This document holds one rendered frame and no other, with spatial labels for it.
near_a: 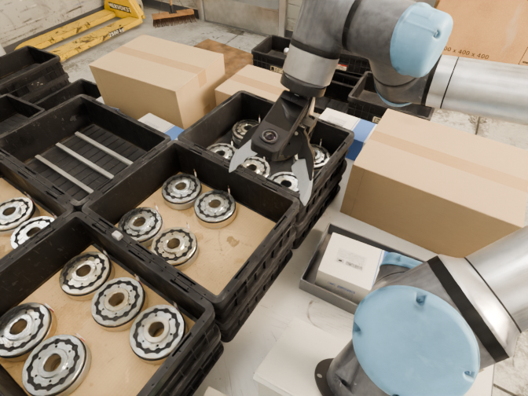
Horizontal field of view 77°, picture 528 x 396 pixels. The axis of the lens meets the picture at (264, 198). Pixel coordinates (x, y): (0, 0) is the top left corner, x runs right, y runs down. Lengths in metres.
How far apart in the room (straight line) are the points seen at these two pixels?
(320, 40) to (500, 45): 2.73
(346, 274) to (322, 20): 0.55
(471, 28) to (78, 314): 3.00
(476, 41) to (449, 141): 2.13
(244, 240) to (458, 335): 0.54
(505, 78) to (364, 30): 0.21
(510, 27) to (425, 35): 2.72
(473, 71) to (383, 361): 0.40
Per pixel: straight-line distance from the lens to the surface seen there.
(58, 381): 0.74
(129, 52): 1.50
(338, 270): 0.82
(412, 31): 0.45
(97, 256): 0.83
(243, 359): 0.82
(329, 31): 0.49
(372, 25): 0.46
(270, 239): 0.68
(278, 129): 0.48
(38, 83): 2.37
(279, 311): 0.86
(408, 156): 0.98
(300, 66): 0.50
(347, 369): 0.57
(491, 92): 0.56
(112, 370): 0.74
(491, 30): 3.15
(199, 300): 0.63
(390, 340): 0.38
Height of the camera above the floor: 1.49
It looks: 49 degrees down
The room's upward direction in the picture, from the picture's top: straight up
